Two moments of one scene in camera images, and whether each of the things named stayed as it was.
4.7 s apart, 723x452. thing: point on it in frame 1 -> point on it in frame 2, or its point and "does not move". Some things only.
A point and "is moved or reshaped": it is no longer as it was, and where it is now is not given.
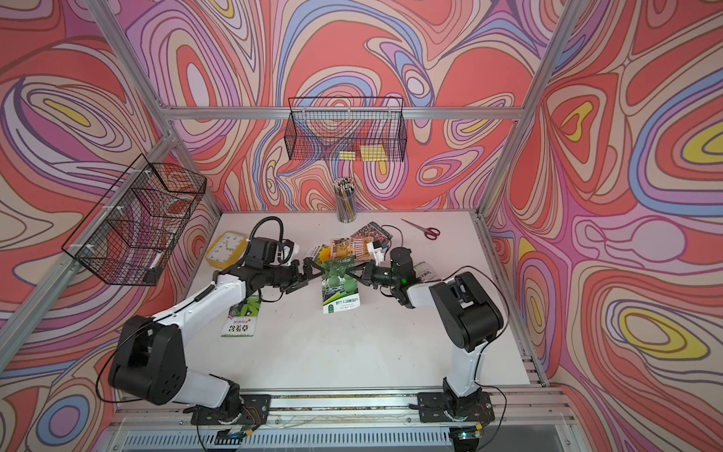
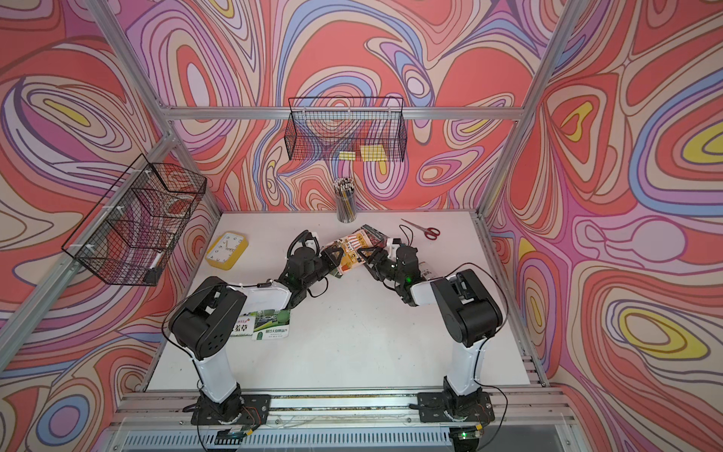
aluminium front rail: (522, 407) does not move
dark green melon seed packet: (340, 289) -> (271, 324)
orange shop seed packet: (343, 248) is moved or reshaped
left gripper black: (302, 282) -> (328, 254)
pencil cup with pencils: (346, 206) does not move
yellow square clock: (227, 250) does not move
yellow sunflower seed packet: (324, 254) is moved or reshaped
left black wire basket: (134, 234) does not move
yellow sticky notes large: (373, 153) does not move
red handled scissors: (430, 234) does not move
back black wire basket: (346, 129) does not move
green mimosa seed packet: (242, 317) does not move
